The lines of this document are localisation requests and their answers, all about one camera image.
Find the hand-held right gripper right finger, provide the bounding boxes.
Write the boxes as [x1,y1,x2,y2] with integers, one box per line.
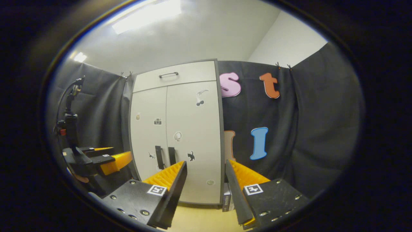
[225,159,310,230]

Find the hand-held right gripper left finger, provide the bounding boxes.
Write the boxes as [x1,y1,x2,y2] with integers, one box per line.
[102,160,188,230]

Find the white shoe cabinet door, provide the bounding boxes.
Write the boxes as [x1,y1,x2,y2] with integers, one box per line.
[166,81,222,205]
[130,87,168,181]

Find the white shoe cabinet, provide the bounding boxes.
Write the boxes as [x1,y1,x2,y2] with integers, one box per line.
[129,59,225,206]

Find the white cabinet drawer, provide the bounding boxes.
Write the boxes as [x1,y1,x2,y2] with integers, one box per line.
[133,61,217,93]

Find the small printed box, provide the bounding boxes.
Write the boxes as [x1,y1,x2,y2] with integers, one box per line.
[222,183,235,212]

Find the black backdrop cloth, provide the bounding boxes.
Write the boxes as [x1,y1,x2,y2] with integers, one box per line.
[48,42,366,198]

